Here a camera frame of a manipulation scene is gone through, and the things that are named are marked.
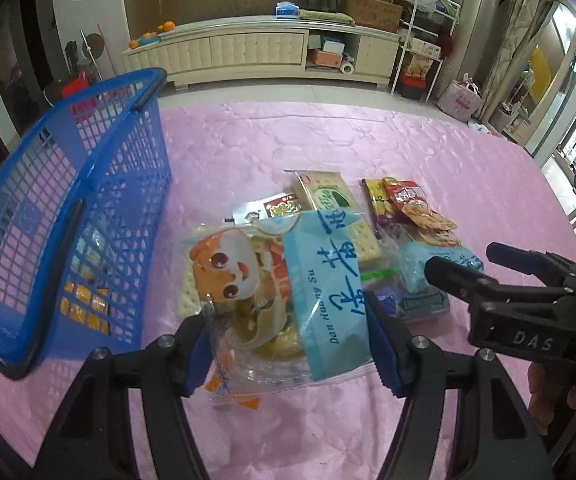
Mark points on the white paper roll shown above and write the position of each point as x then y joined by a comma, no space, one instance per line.
346,67

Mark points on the purple and yellow chip packet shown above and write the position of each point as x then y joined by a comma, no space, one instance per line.
377,205

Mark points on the blue tissue box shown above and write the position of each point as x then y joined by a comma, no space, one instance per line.
288,10

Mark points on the clear cracker packet green label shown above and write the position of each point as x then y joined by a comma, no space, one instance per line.
325,195

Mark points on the white partition panel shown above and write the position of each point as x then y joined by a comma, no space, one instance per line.
113,10

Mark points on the pink quilted blanket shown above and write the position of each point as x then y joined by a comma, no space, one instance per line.
268,150

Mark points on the red box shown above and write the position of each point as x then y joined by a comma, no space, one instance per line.
412,87

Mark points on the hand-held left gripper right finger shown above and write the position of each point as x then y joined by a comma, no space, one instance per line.
385,355

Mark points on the white padded low cabinet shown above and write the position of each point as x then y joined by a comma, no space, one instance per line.
248,50

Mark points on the cartoon print snack packet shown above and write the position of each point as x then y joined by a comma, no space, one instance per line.
228,265

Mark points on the red bag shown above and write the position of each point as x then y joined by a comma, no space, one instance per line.
75,85

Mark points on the red and silver snack packet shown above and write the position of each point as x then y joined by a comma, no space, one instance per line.
280,207

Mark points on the cardboard box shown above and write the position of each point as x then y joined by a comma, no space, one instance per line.
372,12

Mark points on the green cushion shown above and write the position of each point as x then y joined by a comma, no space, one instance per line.
325,17

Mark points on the light blue snack packet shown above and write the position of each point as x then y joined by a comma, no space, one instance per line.
318,285
417,265

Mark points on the pink tote bag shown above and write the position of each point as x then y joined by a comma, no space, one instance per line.
460,100

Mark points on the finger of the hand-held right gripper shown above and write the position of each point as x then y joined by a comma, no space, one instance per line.
452,275
512,255

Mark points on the blue plastic basket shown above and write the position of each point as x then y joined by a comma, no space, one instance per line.
118,160

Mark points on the blue purple snack packet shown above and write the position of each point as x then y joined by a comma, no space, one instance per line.
417,305

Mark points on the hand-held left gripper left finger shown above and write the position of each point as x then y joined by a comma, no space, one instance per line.
195,360

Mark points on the person's right hand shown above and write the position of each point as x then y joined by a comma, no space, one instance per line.
542,395

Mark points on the orange flat box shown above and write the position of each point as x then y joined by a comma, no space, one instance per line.
323,59

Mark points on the printed snack bag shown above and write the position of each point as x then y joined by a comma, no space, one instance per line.
416,67

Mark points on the red cracker snack packet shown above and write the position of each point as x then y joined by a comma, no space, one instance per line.
412,195

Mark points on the patterned curtain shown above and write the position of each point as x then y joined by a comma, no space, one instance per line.
517,50

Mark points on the yellow snack packet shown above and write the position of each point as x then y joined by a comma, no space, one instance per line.
88,305

